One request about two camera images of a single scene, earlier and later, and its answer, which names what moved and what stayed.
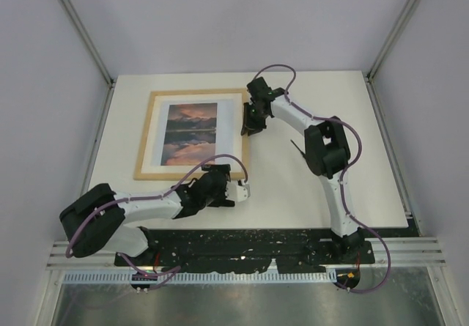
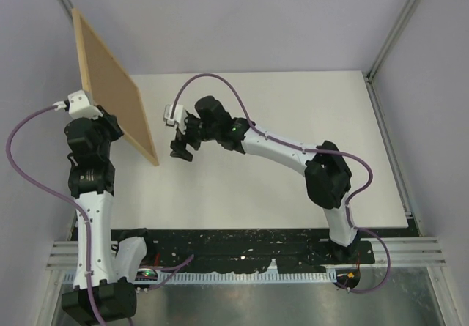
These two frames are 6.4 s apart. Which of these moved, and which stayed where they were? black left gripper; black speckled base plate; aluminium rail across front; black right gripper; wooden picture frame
Moved: wooden picture frame; black right gripper; black left gripper
Stayed: black speckled base plate; aluminium rail across front
